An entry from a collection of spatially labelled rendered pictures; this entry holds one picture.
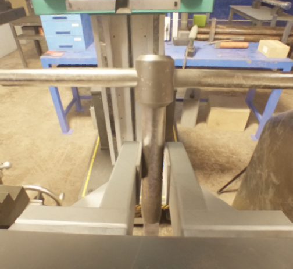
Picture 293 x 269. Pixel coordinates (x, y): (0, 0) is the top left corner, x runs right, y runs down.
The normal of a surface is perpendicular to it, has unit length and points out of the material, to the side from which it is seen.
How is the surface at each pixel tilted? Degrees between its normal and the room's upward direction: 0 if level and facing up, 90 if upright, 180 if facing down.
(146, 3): 90
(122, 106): 90
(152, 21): 90
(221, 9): 90
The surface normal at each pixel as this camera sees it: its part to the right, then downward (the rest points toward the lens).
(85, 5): 0.00, 0.59
